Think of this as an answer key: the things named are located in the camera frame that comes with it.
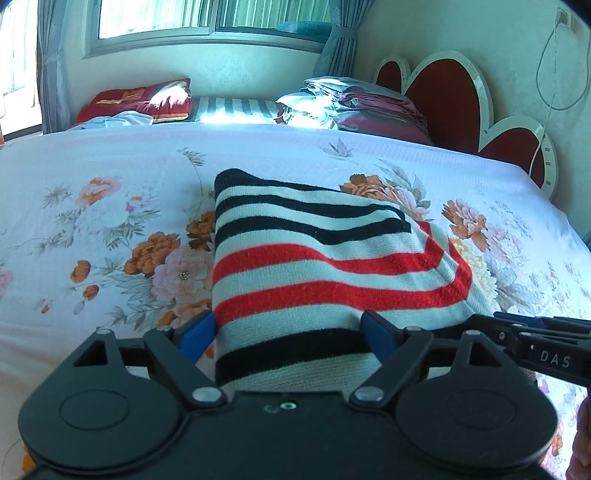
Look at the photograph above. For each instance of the right blue-grey curtain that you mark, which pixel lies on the right blue-grey curtain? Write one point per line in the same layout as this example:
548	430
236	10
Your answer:
338	56

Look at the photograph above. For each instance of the striped small mattress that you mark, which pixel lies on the striped small mattress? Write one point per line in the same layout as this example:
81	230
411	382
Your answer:
225	110

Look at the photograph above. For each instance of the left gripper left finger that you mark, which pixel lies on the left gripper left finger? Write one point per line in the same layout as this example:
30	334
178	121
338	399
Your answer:
175	353

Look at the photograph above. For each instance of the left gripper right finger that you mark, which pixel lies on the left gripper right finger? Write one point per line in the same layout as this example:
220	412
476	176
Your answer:
401	353

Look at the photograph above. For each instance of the teal cloth on windowsill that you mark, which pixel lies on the teal cloth on windowsill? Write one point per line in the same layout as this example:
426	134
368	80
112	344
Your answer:
316	31

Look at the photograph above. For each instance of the wall socket with plug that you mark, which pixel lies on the wall socket with plug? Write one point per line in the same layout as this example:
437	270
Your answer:
567	19

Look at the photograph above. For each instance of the red heart-shaped headboard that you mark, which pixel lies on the red heart-shaped headboard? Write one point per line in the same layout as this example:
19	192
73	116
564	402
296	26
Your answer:
453	95

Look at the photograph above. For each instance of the left blue-grey curtain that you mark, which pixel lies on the left blue-grey curtain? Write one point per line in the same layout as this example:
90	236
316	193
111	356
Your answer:
51	77

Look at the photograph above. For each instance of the person's hand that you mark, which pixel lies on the person's hand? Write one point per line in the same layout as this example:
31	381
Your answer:
580	463

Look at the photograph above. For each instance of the striped knit child sweater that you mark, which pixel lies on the striped knit child sweater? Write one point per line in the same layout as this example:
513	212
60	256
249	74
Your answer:
296	266

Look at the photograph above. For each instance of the light blue cloth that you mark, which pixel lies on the light blue cloth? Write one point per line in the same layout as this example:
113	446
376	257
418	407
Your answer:
122	119

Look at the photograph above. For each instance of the red folded blanket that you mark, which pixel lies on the red folded blanket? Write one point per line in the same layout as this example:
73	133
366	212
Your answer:
163	102

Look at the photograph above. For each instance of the floral white bed sheet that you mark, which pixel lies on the floral white bed sheet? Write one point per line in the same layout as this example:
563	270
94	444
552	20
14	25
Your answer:
114	229

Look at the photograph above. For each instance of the blue-grey curtain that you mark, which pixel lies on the blue-grey curtain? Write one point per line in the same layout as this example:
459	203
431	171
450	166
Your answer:
338	56
51	77

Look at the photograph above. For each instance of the stack of folded bedding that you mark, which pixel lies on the stack of folded bedding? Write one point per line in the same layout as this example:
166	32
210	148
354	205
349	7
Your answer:
347	104

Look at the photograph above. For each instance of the large window with blinds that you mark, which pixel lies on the large window with blinds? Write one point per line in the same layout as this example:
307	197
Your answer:
117	26

